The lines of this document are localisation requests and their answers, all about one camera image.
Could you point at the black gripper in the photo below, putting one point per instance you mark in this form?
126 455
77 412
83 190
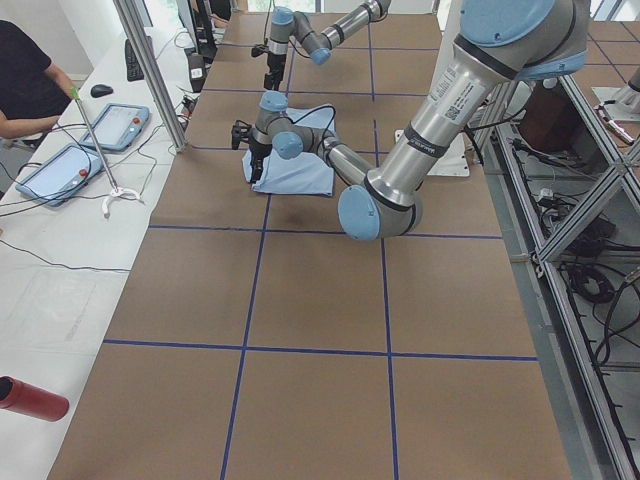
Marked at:
257 152
273 63

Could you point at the light blue t-shirt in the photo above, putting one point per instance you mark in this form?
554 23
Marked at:
306 174

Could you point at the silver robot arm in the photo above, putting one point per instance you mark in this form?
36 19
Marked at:
287 25
497 42

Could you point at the black power adapter box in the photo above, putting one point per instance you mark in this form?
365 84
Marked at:
196 71

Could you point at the black keyboard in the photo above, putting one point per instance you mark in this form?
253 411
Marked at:
134 71

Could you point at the silver reacher grabber stick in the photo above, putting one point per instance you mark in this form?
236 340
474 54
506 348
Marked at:
117 192

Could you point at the far blue teach pendant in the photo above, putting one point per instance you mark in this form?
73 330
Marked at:
117 125

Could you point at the blue teach pendant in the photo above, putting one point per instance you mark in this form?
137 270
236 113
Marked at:
62 176
117 125

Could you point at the black computer mouse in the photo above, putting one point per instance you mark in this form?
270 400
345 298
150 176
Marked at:
100 90

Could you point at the near blue teach pendant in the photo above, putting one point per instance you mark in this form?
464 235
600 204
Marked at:
62 176

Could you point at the person in black shirt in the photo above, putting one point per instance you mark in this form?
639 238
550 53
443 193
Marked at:
34 91

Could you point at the red cylinder bottle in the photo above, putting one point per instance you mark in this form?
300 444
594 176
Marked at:
26 399

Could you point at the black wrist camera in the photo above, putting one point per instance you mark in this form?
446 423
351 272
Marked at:
258 50
240 134

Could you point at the aluminium frame post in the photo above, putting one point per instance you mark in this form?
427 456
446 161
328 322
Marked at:
135 32

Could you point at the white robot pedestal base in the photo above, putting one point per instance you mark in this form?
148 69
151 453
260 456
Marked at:
450 160

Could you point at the aluminium frame rack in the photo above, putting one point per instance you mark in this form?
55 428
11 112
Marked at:
570 157

